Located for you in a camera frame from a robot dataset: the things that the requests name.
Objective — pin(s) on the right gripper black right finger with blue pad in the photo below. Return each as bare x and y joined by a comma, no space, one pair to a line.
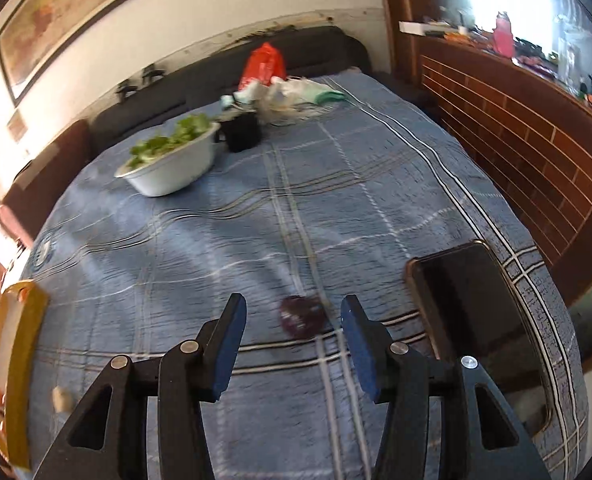
481,436

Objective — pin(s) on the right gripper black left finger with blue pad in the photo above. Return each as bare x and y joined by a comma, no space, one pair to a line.
105,436

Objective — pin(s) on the dark purple plum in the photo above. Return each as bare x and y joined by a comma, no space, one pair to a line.
302,317

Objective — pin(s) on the small pale fruit chunk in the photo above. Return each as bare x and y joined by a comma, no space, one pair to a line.
62,400

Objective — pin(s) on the yellow cardboard tray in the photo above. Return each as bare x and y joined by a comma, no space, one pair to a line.
22,307

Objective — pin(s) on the blue plaid tablecloth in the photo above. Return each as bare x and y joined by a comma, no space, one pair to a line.
328,206

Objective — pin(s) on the white bowl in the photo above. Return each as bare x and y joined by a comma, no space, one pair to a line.
174,170

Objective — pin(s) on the maroon armchair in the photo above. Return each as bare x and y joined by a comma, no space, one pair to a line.
37,187

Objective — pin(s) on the black mug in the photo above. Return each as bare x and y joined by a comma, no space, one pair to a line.
239,130

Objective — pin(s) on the green lettuce leaves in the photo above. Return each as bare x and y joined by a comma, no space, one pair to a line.
186,130

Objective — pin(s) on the brick pattern counter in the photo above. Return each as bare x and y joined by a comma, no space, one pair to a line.
533,140

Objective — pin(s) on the white gloves pile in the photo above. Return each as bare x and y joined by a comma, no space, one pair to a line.
281,101

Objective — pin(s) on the red plastic bag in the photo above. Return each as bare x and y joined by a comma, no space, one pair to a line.
263,64

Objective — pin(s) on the black sofa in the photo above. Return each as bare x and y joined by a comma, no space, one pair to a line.
307,52

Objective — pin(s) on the pink bottle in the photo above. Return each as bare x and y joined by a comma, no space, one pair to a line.
503,36

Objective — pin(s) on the framed wall painting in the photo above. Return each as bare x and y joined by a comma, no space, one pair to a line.
35,34

